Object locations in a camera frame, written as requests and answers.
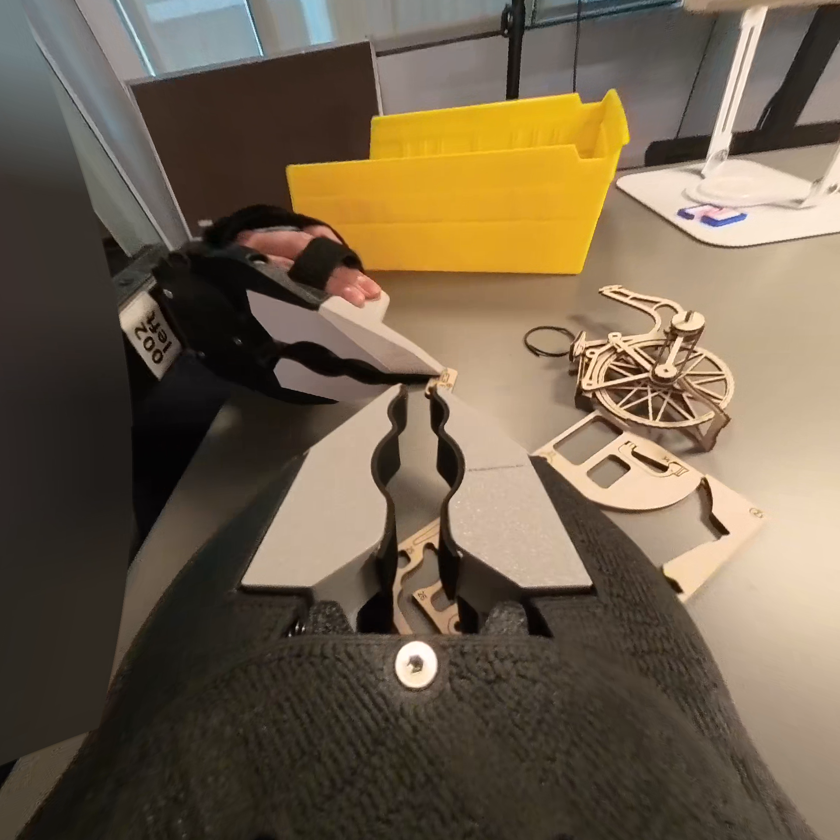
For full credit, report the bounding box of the brown partition panel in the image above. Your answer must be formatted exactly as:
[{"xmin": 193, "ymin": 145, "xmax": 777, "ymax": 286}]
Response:
[{"xmin": 128, "ymin": 41, "xmax": 383, "ymax": 263}]

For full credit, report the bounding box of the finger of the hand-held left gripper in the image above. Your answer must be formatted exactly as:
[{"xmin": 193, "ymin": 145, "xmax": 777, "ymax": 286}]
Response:
[
  {"xmin": 274, "ymin": 354, "xmax": 431, "ymax": 404},
  {"xmin": 246, "ymin": 289, "xmax": 448, "ymax": 382}
]

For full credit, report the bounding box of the wooden sheet with large cut-outs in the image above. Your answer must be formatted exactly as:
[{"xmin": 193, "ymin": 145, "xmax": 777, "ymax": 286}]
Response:
[{"xmin": 392, "ymin": 411, "xmax": 769, "ymax": 636}]

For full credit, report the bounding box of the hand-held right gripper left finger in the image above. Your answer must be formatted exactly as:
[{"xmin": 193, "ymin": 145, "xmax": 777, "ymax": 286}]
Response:
[{"xmin": 241, "ymin": 384, "xmax": 411, "ymax": 634}]

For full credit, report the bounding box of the yellow plastic bin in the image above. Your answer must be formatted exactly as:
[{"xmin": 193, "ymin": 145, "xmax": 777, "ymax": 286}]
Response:
[{"xmin": 285, "ymin": 88, "xmax": 631, "ymax": 273}]

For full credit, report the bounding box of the beige wooden board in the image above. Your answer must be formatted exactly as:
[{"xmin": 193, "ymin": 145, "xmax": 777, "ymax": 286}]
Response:
[{"xmin": 682, "ymin": 0, "xmax": 840, "ymax": 15}]

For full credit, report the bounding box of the black rubber band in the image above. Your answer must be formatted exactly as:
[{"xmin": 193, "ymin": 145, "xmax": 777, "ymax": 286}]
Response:
[{"xmin": 523, "ymin": 325, "xmax": 575, "ymax": 360}]

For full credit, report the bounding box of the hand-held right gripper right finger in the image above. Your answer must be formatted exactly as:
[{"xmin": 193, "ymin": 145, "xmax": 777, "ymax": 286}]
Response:
[{"xmin": 428, "ymin": 387, "xmax": 593, "ymax": 637}]

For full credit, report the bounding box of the window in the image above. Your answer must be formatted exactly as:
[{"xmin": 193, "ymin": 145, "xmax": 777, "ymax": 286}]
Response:
[{"xmin": 79, "ymin": 0, "xmax": 506, "ymax": 73}]

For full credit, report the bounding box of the black tripod pole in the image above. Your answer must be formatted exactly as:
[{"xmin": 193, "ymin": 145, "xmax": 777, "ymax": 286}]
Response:
[{"xmin": 500, "ymin": 0, "xmax": 527, "ymax": 99}]

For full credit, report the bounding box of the person's left hand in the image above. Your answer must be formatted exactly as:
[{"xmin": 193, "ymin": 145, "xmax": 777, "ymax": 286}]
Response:
[{"xmin": 238, "ymin": 225, "xmax": 383, "ymax": 307}]

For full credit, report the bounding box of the wooden wheel model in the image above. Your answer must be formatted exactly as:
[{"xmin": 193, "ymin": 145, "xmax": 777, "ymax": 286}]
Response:
[{"xmin": 567, "ymin": 284, "xmax": 732, "ymax": 454}]

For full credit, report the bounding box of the white stand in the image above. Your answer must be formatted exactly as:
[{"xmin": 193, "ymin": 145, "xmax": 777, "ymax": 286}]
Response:
[{"xmin": 616, "ymin": 0, "xmax": 840, "ymax": 248}]

